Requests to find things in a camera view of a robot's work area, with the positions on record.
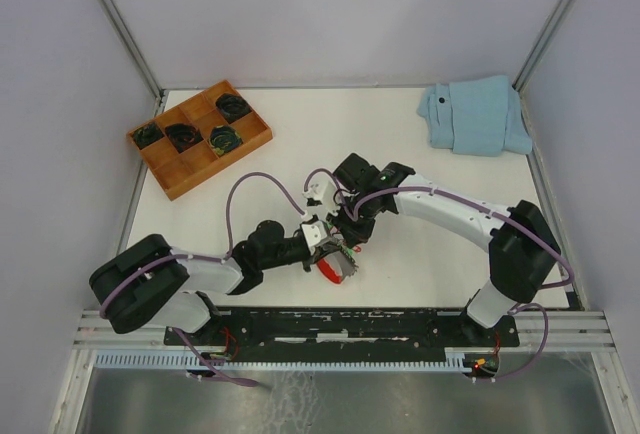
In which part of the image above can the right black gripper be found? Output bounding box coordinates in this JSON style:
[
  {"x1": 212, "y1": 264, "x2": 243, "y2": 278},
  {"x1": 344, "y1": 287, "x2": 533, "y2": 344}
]
[{"x1": 326, "y1": 192, "x2": 376, "y2": 248}]

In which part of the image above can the metal key holder red handle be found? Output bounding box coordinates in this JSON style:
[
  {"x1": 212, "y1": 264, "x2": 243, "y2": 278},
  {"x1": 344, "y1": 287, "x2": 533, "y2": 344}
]
[{"x1": 316, "y1": 246, "x2": 361, "y2": 285}]

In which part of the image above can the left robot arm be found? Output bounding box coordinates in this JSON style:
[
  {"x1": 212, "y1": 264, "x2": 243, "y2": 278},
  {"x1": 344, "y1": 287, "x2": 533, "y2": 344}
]
[{"x1": 89, "y1": 217, "x2": 356, "y2": 344}]

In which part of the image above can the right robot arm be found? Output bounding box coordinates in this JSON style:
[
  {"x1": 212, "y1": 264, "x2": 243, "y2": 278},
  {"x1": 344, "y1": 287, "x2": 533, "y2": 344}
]
[{"x1": 307, "y1": 153, "x2": 562, "y2": 345}]

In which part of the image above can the black green rolled band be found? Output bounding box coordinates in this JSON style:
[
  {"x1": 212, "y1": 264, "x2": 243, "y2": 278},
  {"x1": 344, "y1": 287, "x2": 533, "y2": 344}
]
[{"x1": 208, "y1": 126, "x2": 243, "y2": 157}]

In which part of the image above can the wooden compartment tray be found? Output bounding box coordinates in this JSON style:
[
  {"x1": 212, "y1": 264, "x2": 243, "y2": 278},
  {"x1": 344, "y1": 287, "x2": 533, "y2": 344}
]
[{"x1": 127, "y1": 80, "x2": 273, "y2": 201}]

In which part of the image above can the black rolled band back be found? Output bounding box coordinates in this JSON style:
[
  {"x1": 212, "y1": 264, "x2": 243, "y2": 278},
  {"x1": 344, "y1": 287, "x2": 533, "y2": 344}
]
[{"x1": 215, "y1": 93, "x2": 251, "y2": 124}]

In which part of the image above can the black red rolled band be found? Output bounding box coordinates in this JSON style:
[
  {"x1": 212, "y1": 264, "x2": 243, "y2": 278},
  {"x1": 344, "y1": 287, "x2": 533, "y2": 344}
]
[{"x1": 165, "y1": 123, "x2": 203, "y2": 153}]

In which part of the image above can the light blue folded cloth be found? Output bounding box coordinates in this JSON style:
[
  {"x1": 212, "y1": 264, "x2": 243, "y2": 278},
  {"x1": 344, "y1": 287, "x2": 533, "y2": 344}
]
[{"x1": 417, "y1": 75, "x2": 533, "y2": 157}]

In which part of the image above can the black yellow rolled band left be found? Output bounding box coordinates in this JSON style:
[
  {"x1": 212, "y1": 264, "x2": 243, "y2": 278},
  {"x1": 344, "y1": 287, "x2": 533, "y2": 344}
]
[{"x1": 131, "y1": 122, "x2": 164, "y2": 150}]

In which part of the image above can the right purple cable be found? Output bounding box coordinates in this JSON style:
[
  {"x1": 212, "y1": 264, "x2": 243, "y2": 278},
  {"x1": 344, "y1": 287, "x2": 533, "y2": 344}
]
[{"x1": 304, "y1": 168, "x2": 574, "y2": 380}]

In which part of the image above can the purple cable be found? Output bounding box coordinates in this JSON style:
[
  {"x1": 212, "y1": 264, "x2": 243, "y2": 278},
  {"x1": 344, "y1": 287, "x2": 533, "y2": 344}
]
[
  {"x1": 304, "y1": 168, "x2": 574, "y2": 380},
  {"x1": 99, "y1": 172, "x2": 314, "y2": 388}
]

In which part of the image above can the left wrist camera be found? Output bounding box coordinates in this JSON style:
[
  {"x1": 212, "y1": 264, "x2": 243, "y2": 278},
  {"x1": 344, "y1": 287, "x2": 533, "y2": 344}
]
[{"x1": 300, "y1": 215, "x2": 330, "y2": 252}]

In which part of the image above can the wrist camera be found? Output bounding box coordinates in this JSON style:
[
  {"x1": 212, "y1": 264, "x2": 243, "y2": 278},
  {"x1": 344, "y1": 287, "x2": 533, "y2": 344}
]
[
  {"x1": 303, "y1": 181, "x2": 340, "y2": 216},
  {"x1": 300, "y1": 215, "x2": 330, "y2": 252}
]

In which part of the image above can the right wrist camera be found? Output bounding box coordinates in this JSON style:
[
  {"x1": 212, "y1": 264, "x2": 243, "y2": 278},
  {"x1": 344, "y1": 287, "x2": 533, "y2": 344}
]
[{"x1": 303, "y1": 181, "x2": 340, "y2": 216}]

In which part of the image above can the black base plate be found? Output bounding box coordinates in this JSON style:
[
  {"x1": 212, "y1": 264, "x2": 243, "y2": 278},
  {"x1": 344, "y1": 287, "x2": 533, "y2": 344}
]
[{"x1": 185, "y1": 307, "x2": 520, "y2": 364}]

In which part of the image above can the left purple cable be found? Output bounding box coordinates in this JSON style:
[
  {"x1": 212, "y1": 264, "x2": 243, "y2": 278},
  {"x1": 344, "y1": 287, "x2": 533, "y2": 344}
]
[{"x1": 99, "y1": 172, "x2": 314, "y2": 388}]

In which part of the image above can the grey cable duct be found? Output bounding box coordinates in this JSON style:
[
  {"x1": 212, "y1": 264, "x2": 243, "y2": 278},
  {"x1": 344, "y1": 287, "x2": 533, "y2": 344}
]
[{"x1": 94, "y1": 347, "x2": 496, "y2": 371}]

